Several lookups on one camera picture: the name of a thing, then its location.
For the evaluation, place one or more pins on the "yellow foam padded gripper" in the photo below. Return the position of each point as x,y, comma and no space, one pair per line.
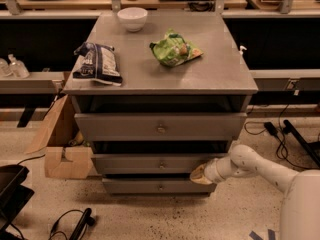
212,172

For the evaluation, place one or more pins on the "grey drawer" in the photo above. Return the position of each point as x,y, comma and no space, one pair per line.
160,126
150,163
155,186

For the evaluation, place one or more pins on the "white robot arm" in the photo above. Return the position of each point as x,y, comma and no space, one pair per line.
300,208

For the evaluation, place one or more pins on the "grey drawer cabinet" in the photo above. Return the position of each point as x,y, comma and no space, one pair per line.
219,81

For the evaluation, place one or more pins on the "grey bottom drawer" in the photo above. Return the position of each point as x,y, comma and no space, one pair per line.
155,186

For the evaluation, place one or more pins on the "grey top drawer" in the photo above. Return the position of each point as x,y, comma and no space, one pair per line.
160,126

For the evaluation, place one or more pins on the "black power adapter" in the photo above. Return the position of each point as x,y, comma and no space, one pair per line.
270,128

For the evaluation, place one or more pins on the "blue tape floor mark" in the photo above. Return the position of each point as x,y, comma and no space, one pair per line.
267,235

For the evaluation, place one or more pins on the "black metal stand leg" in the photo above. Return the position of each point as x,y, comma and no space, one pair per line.
312,148

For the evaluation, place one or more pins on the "green chip bag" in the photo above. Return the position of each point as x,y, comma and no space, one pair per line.
173,50

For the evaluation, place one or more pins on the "cardboard box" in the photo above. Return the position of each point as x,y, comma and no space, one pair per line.
58,137

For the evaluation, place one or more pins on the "small white pump bottle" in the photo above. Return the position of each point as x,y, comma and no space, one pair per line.
242,49

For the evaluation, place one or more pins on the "dark blue snack bag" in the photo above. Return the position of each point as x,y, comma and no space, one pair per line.
98,64

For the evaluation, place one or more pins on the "white ceramic bowl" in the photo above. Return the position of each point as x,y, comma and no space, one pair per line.
132,19

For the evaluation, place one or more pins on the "black plastic bin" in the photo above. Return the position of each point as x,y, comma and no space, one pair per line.
13,195

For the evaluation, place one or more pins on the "clear sanitizer bottle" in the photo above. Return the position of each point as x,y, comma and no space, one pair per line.
17,67

